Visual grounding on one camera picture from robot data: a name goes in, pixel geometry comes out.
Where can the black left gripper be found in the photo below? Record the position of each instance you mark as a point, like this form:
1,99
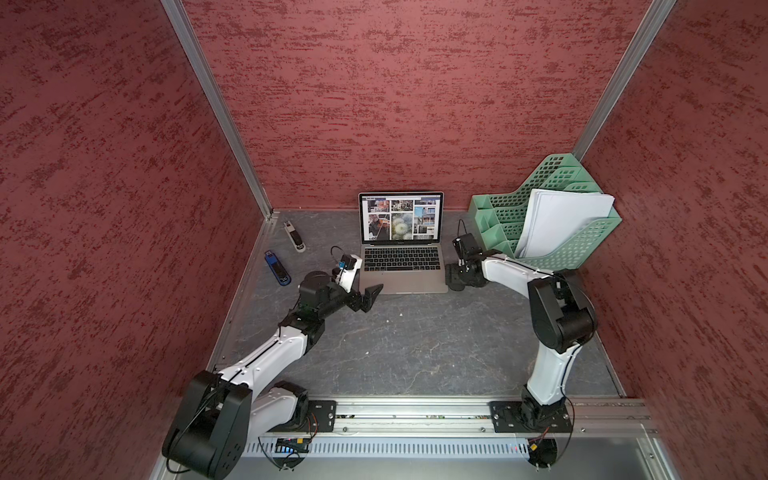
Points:
368,298

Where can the beige black stapler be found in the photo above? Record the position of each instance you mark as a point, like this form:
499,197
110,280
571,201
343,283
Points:
294,237

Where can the aluminium corner post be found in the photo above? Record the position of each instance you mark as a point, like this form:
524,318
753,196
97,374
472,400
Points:
646,32
184,31

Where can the aluminium front rail frame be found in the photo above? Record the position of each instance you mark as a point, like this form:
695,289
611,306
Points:
454,438

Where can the right aluminium corner post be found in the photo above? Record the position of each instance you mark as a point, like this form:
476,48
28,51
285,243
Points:
646,32

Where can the blue black stapler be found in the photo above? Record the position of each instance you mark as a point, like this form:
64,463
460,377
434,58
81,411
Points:
276,267

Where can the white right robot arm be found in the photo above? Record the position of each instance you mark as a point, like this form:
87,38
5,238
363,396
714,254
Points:
563,321

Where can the green circuit board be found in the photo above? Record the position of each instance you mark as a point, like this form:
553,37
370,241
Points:
292,445

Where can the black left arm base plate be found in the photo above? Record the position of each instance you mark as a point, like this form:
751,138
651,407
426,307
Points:
320,416

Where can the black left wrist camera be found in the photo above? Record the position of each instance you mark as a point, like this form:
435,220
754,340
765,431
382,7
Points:
315,289

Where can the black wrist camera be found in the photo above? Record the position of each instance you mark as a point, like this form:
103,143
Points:
466,246
315,289

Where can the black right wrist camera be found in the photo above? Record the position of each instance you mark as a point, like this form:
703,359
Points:
466,246

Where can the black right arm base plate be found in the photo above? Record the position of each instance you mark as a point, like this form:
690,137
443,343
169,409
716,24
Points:
522,417

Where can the silver laptop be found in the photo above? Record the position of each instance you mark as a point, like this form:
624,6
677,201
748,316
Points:
401,242

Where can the green plastic desk organizer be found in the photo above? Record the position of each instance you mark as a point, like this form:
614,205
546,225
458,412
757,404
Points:
500,217

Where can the left aluminium corner post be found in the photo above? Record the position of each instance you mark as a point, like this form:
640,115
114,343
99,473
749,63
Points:
184,31

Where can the white paper stack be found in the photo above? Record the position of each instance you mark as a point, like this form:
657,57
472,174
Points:
553,217

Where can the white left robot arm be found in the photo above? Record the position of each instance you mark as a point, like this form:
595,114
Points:
221,410

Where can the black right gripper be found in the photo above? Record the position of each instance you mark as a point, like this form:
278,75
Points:
452,276

